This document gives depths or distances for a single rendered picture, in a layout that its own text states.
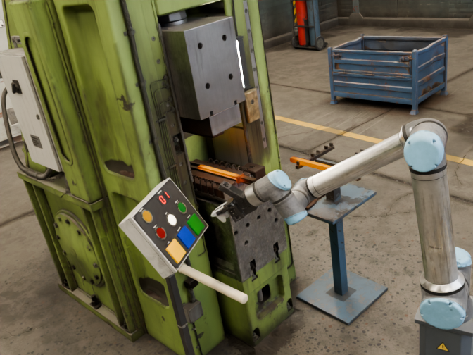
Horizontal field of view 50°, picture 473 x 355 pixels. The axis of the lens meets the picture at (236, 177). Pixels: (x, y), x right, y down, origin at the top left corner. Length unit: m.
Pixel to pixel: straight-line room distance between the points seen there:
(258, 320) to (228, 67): 1.40
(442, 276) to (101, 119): 1.69
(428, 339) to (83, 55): 1.96
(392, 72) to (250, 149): 3.55
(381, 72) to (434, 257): 4.46
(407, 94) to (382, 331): 3.57
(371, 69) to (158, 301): 4.16
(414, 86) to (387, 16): 5.33
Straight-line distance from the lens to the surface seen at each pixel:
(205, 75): 2.30
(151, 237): 1.97
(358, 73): 6.34
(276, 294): 3.05
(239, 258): 2.61
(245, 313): 2.85
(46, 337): 3.58
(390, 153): 1.86
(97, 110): 2.58
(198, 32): 2.26
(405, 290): 3.32
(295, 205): 1.94
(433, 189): 1.73
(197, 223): 2.18
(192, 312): 2.71
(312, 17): 9.74
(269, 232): 2.73
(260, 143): 2.82
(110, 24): 2.18
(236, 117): 2.45
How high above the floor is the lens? 2.07
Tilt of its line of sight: 25 degrees down
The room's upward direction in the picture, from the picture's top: 10 degrees counter-clockwise
